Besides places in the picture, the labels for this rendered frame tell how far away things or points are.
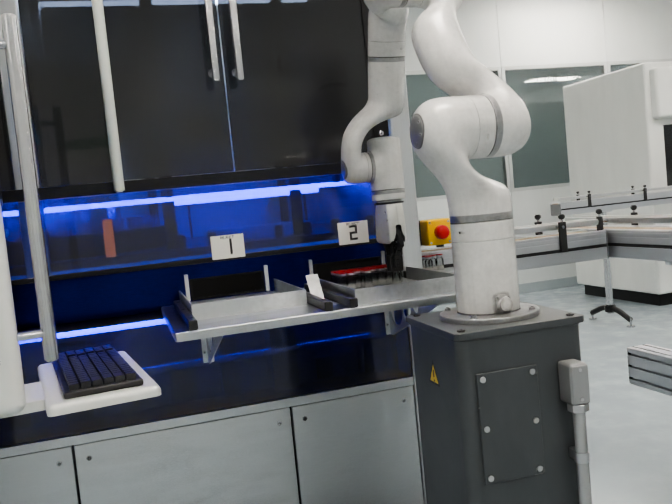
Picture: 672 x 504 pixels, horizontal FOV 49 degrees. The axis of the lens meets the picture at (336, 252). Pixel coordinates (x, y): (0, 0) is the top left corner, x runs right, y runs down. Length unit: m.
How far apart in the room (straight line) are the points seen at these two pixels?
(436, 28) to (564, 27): 6.53
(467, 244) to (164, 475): 1.02
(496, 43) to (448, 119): 6.25
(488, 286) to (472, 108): 0.33
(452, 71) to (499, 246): 0.36
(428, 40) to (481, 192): 0.34
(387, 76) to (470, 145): 0.46
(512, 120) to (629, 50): 7.05
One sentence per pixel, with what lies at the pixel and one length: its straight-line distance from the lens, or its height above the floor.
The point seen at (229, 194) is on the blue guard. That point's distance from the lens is 1.91.
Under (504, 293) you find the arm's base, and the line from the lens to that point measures 1.40.
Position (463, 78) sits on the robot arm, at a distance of 1.49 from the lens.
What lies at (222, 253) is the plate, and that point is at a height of 1.00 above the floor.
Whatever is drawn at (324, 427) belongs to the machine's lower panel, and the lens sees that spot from 2.03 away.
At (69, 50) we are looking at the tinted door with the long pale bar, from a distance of 1.94.
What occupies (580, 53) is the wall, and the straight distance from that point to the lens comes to 8.09.
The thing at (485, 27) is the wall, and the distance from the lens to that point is 7.58.
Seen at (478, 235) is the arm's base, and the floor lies 1.02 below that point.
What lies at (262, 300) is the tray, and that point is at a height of 0.90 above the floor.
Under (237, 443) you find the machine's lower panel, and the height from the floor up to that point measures 0.51.
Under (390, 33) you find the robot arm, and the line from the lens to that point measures 1.77.
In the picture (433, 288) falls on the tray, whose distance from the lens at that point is 1.66.
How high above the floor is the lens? 1.11
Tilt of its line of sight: 4 degrees down
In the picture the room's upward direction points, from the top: 6 degrees counter-clockwise
